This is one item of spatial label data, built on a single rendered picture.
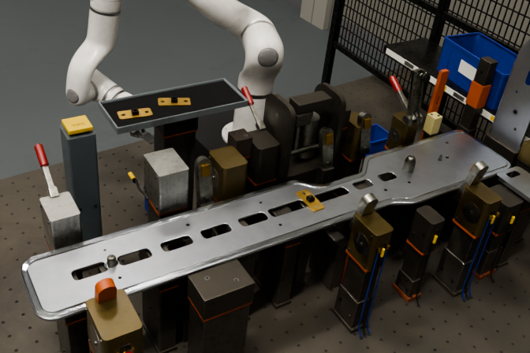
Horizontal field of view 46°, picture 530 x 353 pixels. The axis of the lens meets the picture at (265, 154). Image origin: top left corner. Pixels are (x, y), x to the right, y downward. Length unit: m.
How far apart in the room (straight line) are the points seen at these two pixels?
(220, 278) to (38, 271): 0.39
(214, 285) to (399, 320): 0.65
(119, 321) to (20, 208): 0.92
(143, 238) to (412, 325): 0.78
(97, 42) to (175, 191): 0.62
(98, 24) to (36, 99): 2.16
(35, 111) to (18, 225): 1.97
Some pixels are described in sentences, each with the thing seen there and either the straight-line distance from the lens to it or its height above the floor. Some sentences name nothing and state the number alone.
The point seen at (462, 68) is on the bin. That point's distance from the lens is 2.27.
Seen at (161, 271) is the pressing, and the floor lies 1.00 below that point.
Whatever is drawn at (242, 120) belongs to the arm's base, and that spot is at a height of 0.90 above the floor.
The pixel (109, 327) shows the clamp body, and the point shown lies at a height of 1.06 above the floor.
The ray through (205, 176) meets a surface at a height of 1.06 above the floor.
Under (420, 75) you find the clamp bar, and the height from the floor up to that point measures 1.21.
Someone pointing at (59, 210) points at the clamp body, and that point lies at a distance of 1.49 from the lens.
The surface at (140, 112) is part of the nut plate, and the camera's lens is 1.62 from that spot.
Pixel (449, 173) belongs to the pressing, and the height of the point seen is 1.00.
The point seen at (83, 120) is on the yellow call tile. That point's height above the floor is 1.16.
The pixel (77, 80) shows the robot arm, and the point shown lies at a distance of 1.96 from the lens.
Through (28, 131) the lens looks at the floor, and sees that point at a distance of 3.75.
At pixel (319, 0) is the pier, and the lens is 5.21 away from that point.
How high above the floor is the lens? 2.00
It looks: 34 degrees down
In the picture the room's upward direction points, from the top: 7 degrees clockwise
